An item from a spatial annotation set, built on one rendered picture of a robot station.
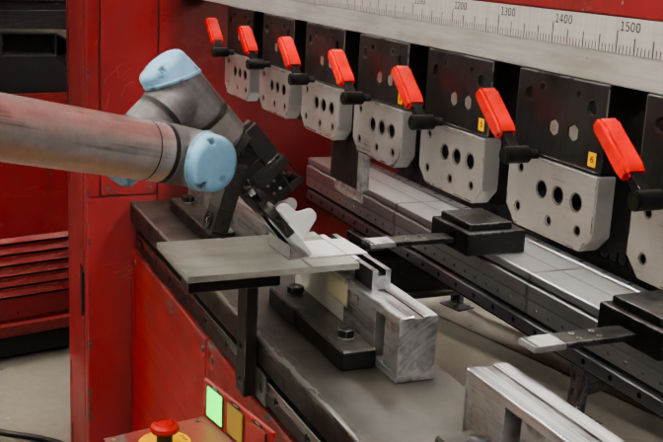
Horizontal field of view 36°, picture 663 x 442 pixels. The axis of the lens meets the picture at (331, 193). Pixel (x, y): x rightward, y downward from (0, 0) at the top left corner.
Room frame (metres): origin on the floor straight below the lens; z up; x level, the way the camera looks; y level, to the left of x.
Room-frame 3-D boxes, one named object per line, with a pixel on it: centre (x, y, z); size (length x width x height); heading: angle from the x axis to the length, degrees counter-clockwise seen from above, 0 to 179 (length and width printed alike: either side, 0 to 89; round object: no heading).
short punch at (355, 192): (1.56, -0.03, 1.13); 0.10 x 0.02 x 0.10; 24
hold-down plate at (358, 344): (1.50, 0.01, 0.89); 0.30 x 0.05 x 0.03; 24
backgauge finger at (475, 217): (1.63, -0.18, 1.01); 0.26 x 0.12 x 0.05; 114
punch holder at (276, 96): (1.77, 0.07, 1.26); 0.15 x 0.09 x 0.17; 24
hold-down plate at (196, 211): (2.09, 0.27, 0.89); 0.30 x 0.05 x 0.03; 24
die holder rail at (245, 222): (2.06, 0.20, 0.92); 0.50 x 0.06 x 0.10; 24
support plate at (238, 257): (1.50, 0.11, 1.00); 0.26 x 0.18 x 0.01; 114
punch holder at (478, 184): (1.22, -0.18, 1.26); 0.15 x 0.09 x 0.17; 24
